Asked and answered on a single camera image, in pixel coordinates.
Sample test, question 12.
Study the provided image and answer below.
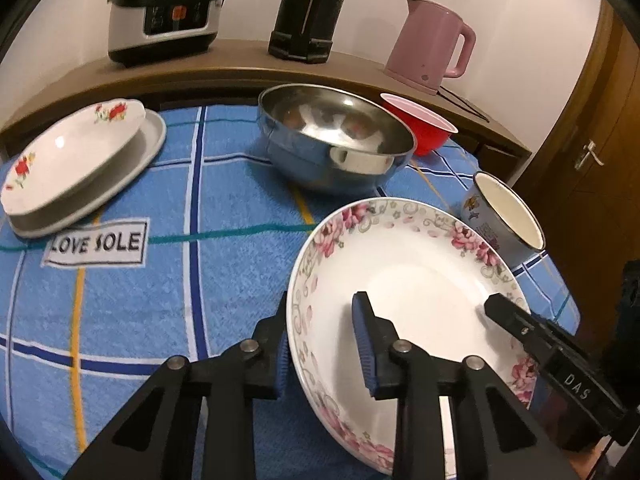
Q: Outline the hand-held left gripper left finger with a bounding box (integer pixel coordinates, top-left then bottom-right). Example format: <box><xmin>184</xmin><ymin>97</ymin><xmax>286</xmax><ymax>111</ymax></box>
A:
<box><xmin>65</xmin><ymin>290</ymin><xmax>291</xmax><ymax>480</ymax></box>

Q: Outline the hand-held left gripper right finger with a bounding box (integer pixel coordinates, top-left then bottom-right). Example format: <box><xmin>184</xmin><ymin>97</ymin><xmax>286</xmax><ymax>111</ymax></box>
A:
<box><xmin>351</xmin><ymin>291</ymin><xmax>571</xmax><ymax>480</ymax></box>

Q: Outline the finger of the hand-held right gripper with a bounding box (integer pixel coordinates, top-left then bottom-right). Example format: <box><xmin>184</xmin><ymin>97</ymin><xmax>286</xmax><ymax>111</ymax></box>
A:
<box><xmin>484</xmin><ymin>293</ymin><xmax>626</xmax><ymax>446</ymax></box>

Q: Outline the pink floral rim plate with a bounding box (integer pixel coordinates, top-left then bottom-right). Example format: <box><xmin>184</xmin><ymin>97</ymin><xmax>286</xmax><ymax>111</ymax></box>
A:
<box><xmin>286</xmin><ymin>198</ymin><xmax>538</xmax><ymax>476</ymax></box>

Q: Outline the white enamel mug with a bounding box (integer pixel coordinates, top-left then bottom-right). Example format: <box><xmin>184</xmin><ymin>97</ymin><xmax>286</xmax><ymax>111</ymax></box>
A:
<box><xmin>460</xmin><ymin>171</ymin><xmax>546</xmax><ymax>268</ymax></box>

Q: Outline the stainless steel bowl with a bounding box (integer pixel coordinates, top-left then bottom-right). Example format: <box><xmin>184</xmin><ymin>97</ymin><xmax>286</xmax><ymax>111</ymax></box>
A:
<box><xmin>257</xmin><ymin>83</ymin><xmax>418</xmax><ymax>196</ymax></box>

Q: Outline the red plastic bowl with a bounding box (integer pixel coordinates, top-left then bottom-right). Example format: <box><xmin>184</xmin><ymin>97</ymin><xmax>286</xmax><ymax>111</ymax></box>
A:
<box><xmin>380</xmin><ymin>92</ymin><xmax>459</xmax><ymax>157</ymax></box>

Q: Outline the brown wooden door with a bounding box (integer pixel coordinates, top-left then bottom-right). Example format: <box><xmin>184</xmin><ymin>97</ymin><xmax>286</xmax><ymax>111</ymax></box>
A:
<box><xmin>520</xmin><ymin>0</ymin><xmax>640</xmax><ymax>311</ymax></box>

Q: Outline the blue plaid cloth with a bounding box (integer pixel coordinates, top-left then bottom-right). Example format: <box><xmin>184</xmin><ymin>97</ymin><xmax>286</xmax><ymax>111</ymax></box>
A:
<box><xmin>0</xmin><ymin>102</ymin><xmax>583</xmax><ymax>480</ymax></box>

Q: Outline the grey oval plate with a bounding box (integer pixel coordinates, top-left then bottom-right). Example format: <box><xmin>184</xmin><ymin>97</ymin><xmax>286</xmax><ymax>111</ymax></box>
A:
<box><xmin>9</xmin><ymin>109</ymin><xmax>167</xmax><ymax>239</ymax></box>

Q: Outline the white plate with red flowers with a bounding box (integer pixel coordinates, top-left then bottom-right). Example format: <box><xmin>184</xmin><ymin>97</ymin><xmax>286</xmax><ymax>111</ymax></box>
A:
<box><xmin>0</xmin><ymin>98</ymin><xmax>147</xmax><ymax>218</ymax></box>

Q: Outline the wooden cabinet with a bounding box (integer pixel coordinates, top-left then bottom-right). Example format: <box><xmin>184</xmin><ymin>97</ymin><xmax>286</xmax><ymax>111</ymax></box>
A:
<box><xmin>0</xmin><ymin>37</ymin><xmax>533</xmax><ymax>186</ymax></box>

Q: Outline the pink electric kettle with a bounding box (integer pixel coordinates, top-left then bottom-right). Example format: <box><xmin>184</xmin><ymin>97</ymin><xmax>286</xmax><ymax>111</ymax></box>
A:
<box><xmin>384</xmin><ymin>0</ymin><xmax>477</xmax><ymax>95</ymax></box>

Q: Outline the black thermos flask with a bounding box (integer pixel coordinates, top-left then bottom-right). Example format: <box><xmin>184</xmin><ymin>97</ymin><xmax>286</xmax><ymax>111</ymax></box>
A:
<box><xmin>268</xmin><ymin>0</ymin><xmax>362</xmax><ymax>65</ymax></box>

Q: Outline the silver black rice cooker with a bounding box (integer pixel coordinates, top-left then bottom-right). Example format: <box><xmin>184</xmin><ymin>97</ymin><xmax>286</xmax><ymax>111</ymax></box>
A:
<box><xmin>106</xmin><ymin>0</ymin><xmax>235</xmax><ymax>68</ymax></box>

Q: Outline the metal door handle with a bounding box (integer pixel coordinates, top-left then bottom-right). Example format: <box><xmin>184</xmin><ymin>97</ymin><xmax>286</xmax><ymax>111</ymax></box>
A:
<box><xmin>574</xmin><ymin>140</ymin><xmax>604</xmax><ymax>171</ymax></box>

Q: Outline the black kettle cable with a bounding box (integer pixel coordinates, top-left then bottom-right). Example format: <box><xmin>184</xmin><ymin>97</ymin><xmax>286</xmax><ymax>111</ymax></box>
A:
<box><xmin>439</xmin><ymin>85</ymin><xmax>490</xmax><ymax>123</ymax></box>

